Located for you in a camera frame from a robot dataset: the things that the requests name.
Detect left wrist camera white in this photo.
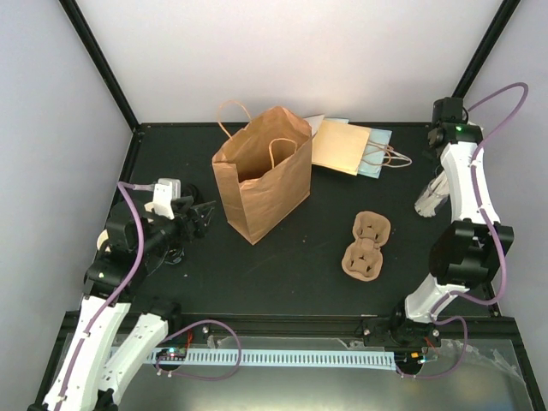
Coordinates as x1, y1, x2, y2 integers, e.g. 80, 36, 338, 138
152, 178, 182, 219

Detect stacked paper cups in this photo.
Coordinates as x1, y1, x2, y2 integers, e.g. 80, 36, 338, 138
97, 229, 110, 252

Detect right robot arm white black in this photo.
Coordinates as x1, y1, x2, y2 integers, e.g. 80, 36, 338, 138
389, 122, 514, 346

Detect black coffee lids stack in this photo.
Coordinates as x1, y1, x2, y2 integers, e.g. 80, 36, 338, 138
181, 184, 204, 205

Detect flat white paper bag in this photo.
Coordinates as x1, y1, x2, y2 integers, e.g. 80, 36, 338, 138
304, 115, 325, 135

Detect brown pulp cup carrier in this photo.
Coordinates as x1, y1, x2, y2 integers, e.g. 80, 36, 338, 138
342, 211, 391, 282

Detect left black frame post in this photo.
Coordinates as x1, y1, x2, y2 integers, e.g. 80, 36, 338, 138
59, 0, 140, 130

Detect glass with white stirrers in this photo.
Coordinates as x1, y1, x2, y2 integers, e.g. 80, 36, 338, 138
414, 172, 450, 217

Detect black frame post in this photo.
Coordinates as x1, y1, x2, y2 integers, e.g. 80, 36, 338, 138
59, 0, 140, 130
451, 0, 521, 99

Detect right black frame post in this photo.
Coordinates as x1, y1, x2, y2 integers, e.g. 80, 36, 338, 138
451, 0, 521, 99

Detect flat blue paper bag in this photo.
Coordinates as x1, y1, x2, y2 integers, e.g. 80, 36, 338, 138
358, 128, 392, 179

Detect blue slotted cable duct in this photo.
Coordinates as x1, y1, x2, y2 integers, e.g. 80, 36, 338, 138
145, 348, 396, 371

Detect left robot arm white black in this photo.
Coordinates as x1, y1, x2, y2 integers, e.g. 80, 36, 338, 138
29, 194, 216, 410

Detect black front mounting rail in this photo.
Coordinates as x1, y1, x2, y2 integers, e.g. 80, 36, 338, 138
63, 314, 519, 348

